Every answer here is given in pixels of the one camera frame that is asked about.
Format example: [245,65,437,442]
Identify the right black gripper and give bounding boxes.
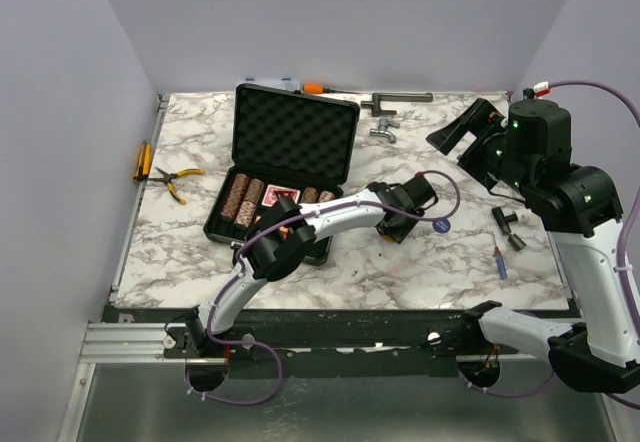
[428,96,536,194]

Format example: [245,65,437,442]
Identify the blue small blind button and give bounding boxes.
[432,218,451,234]

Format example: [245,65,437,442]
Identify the black foam-lined carrying case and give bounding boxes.
[203,83,360,244]

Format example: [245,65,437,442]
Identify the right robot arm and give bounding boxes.
[426,98,639,394]

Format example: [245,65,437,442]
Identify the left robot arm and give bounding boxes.
[165,175,437,358]

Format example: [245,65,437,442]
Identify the silver metal clamp lever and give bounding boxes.
[369,117,401,144]

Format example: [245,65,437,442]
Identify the blue marker pen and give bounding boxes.
[493,246,508,280]

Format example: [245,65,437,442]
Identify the red playing card deck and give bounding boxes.
[260,184,301,207]

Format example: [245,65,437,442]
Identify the middle poker chip stack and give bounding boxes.
[244,178,264,205]

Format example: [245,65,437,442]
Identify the front poker chip stack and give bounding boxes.
[234,200,257,230]

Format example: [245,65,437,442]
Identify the tall poker chip stack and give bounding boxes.
[220,173,251,222]

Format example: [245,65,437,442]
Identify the clear plastic organizer box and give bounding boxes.
[243,77,301,91]

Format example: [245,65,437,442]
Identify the yellow black utility knife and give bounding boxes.
[132,141,153,182]

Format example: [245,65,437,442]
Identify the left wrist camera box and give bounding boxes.
[392,173,439,211]

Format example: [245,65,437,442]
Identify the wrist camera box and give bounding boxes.
[392,173,439,211]
[506,99,572,163]

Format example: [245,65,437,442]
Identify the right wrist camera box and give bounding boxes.
[506,99,572,163]

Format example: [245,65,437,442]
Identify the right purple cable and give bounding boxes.
[457,79,640,411]

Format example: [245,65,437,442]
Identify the grey metal t-handle bar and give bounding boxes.
[360,92,434,117]

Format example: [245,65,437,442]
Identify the black metal base rail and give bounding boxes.
[101,306,508,388]

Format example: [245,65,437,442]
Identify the orange handled screwdriver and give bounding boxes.
[301,82,358,95]

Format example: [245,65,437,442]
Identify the yellow handled pliers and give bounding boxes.
[148,167,206,205]

